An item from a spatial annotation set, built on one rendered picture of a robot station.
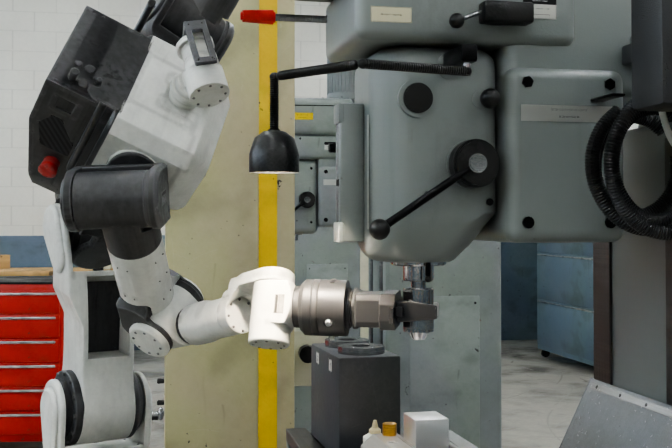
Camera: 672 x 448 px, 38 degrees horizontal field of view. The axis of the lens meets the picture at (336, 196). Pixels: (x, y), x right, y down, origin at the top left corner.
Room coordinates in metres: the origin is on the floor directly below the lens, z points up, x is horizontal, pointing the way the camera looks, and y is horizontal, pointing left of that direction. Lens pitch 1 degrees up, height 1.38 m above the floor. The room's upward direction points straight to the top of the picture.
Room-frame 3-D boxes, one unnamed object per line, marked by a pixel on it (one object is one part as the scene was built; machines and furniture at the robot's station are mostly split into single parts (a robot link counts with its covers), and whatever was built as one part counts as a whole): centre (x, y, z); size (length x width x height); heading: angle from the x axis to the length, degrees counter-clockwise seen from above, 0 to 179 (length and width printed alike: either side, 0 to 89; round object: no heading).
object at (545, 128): (1.55, -0.32, 1.47); 0.24 x 0.19 x 0.26; 12
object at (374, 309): (1.52, -0.04, 1.23); 0.13 x 0.12 x 0.10; 171
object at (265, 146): (1.40, 0.09, 1.47); 0.07 x 0.07 x 0.06
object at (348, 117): (1.49, -0.02, 1.44); 0.04 x 0.04 x 0.21; 12
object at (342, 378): (1.92, -0.03, 1.03); 0.22 x 0.12 x 0.20; 15
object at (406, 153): (1.51, -0.13, 1.47); 0.21 x 0.19 x 0.32; 12
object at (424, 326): (1.51, -0.13, 1.23); 0.05 x 0.05 x 0.06
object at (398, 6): (1.52, -0.17, 1.68); 0.34 x 0.24 x 0.10; 102
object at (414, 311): (1.48, -0.12, 1.23); 0.06 x 0.02 x 0.03; 81
